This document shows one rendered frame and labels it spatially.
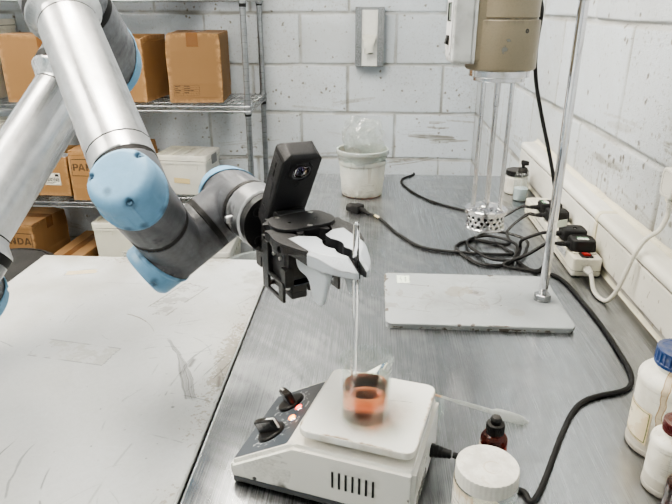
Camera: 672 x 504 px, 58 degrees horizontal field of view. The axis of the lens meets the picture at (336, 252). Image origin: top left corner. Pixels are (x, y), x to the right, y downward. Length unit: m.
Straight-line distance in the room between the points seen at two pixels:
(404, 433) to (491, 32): 0.57
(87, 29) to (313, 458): 0.57
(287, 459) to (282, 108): 2.52
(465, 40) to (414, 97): 2.09
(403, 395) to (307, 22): 2.47
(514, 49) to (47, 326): 0.83
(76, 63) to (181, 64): 1.96
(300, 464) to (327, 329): 0.37
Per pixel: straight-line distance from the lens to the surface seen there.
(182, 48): 2.74
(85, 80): 0.78
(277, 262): 0.65
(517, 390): 0.87
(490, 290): 1.12
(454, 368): 0.90
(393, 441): 0.62
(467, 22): 0.93
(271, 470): 0.67
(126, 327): 1.04
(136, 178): 0.66
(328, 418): 0.64
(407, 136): 3.05
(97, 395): 0.89
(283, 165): 0.63
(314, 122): 3.04
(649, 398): 0.77
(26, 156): 0.95
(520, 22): 0.93
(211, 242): 0.78
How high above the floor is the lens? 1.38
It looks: 22 degrees down
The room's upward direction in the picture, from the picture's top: straight up
